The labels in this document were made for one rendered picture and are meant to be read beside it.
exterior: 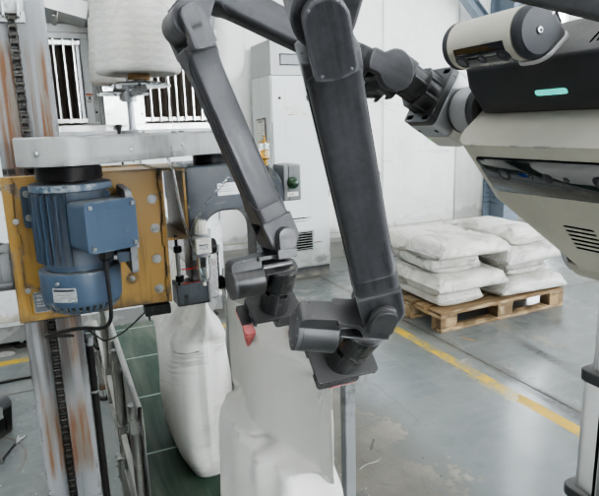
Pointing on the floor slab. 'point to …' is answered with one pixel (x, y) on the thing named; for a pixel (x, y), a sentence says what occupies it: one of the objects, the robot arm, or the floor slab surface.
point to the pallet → (500, 307)
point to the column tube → (4, 95)
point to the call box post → (348, 440)
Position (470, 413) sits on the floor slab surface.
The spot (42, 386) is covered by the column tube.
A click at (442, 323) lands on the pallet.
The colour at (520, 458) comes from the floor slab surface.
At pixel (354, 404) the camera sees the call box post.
